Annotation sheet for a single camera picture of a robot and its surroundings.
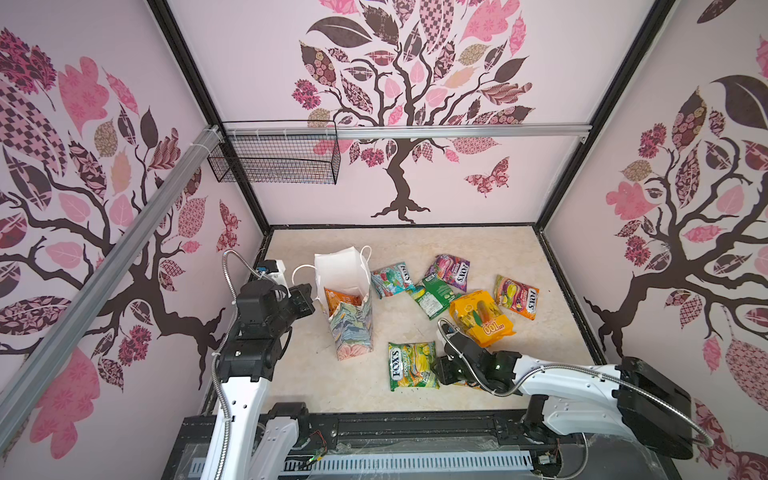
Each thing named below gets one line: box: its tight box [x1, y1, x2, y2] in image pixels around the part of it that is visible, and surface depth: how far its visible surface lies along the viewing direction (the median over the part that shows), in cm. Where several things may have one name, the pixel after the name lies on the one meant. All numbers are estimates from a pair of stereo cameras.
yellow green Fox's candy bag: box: [388, 341, 440, 392], surface depth 83 cm
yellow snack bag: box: [450, 290, 515, 347], surface depth 90 cm
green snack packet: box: [408, 273, 462, 321], surface depth 98 cm
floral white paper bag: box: [314, 246, 373, 361], surface depth 81 cm
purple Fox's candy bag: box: [424, 254, 471, 292], surface depth 105 cm
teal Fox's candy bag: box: [371, 262, 416, 299], surface depth 101 cm
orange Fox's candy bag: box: [494, 274, 540, 321], surface depth 97 cm
